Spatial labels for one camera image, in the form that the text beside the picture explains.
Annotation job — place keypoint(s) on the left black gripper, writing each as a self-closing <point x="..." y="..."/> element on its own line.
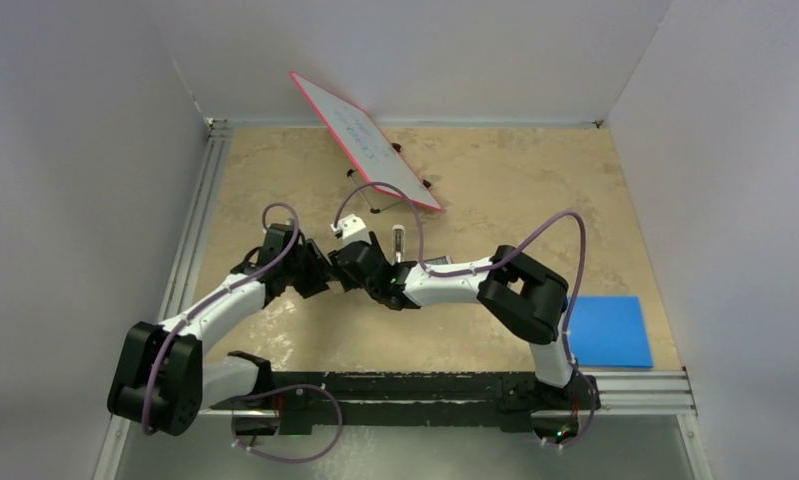
<point x="320" y="273"/>

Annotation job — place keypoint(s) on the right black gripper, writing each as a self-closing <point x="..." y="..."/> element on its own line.
<point x="349" y="282"/>

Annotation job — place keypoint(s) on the white stapler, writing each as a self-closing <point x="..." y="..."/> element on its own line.
<point x="398" y="242"/>

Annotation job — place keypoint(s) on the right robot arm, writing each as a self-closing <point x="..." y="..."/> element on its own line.
<point x="526" y="297"/>

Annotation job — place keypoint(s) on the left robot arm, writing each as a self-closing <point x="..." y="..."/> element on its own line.
<point x="162" y="379"/>

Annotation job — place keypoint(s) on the red framed whiteboard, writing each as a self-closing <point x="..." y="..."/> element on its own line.
<point x="369" y="150"/>

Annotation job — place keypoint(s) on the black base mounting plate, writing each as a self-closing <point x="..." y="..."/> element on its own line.
<point x="510" y="401"/>

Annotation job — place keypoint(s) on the blue foam pad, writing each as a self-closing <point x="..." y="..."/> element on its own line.
<point x="610" y="332"/>

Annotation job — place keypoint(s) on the aluminium rail frame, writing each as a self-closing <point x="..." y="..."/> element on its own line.
<point x="496" y="185"/>

